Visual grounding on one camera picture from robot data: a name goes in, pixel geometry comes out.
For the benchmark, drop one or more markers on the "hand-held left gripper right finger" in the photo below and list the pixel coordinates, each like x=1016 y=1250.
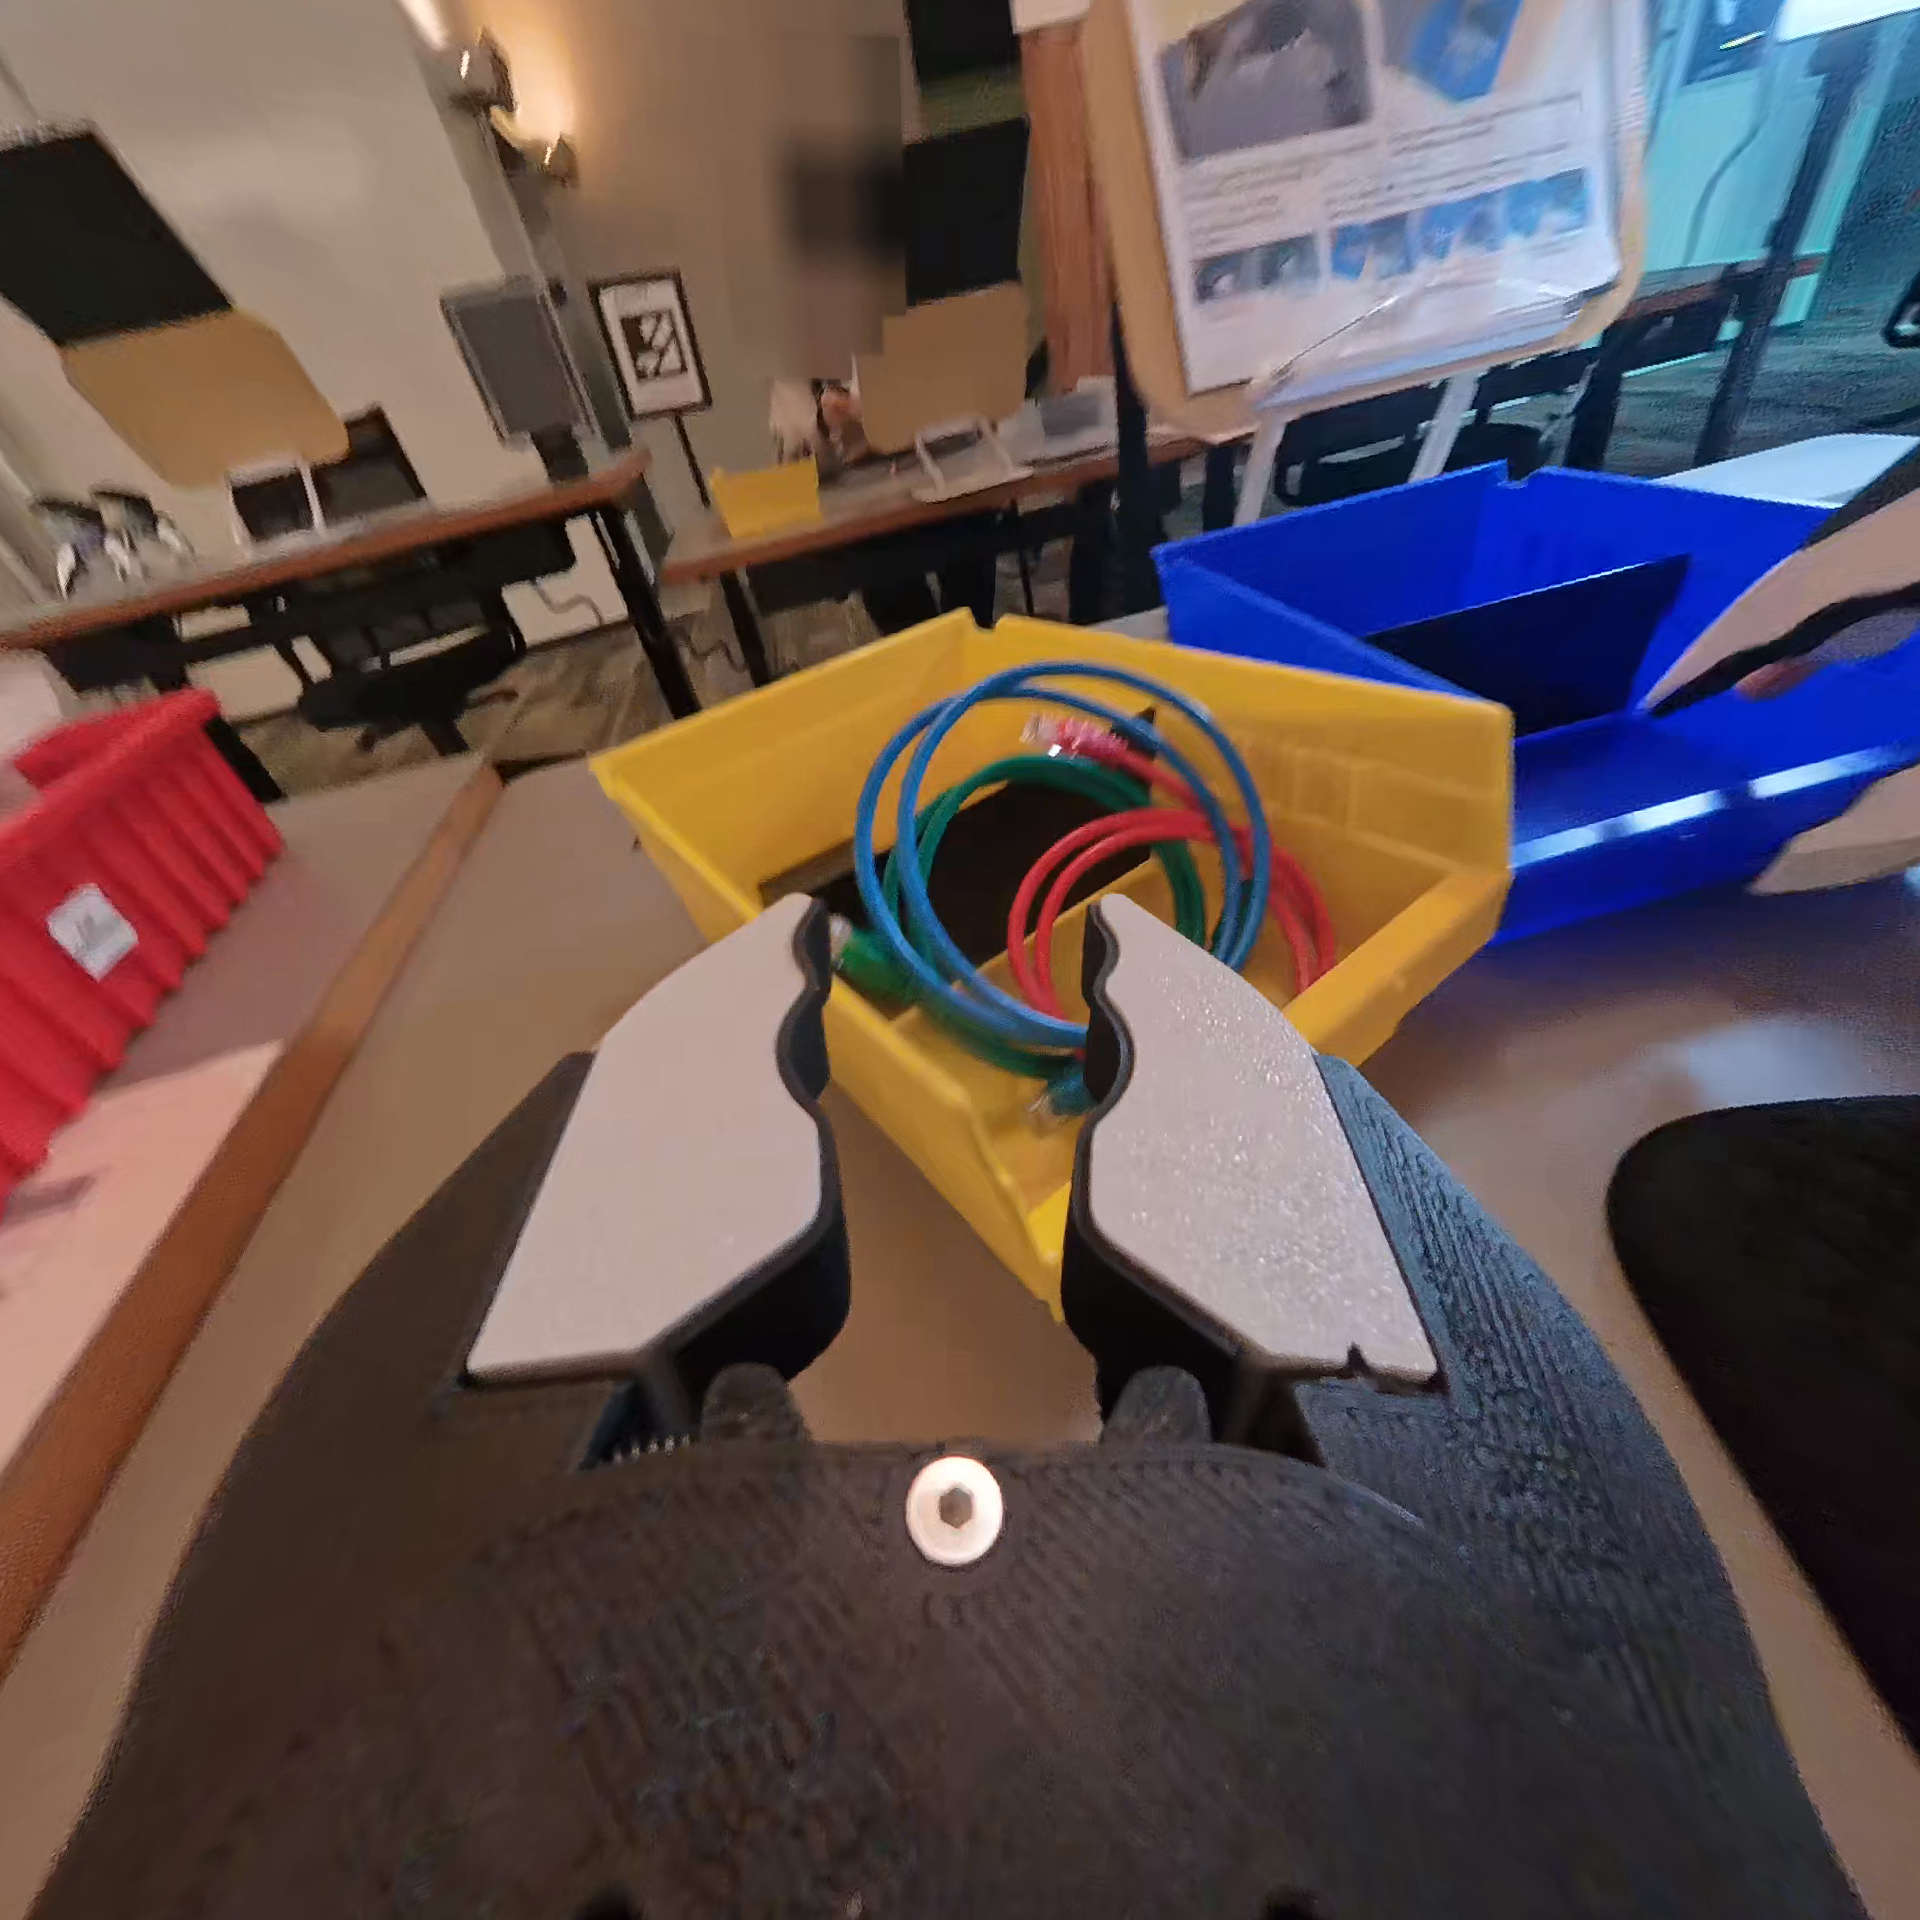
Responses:
x=1245 y=1171

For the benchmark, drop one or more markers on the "blue plastic bin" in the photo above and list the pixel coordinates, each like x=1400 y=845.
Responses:
x=1289 y=599

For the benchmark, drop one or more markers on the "tan wall panel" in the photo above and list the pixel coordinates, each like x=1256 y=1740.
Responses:
x=212 y=397

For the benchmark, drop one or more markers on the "wood edged side table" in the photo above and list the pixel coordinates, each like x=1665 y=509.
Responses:
x=345 y=840

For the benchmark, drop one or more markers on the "grey wall box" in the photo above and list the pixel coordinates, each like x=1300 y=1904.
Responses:
x=511 y=352

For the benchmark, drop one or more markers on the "black office chair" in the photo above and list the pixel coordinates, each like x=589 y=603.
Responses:
x=405 y=661

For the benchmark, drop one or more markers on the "wooden background table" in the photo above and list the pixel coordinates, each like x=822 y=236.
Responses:
x=902 y=516
x=375 y=533

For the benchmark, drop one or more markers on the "printed instruction poster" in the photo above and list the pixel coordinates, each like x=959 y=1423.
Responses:
x=1349 y=181

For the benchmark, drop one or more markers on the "rounded wooden board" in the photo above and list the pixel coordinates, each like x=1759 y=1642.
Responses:
x=1118 y=224

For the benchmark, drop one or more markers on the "red plastic bin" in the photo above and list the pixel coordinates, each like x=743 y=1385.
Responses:
x=119 y=840

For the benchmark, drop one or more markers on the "black chair armrest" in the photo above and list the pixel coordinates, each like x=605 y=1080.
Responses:
x=1787 y=1349

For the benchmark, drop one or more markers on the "yellow plastic bin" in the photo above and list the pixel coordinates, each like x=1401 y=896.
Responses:
x=721 y=809

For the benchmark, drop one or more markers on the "black wall panel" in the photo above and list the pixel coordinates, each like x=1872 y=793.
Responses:
x=89 y=241

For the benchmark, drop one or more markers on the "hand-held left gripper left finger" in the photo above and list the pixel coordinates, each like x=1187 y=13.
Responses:
x=676 y=1171

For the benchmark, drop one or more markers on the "framed fiducial tag sign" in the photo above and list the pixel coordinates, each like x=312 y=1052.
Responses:
x=653 y=346

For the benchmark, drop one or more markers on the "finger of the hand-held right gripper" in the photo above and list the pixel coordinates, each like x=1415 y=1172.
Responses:
x=1862 y=840
x=1830 y=578

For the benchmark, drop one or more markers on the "small yellow bin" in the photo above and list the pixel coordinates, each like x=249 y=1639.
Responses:
x=764 y=503

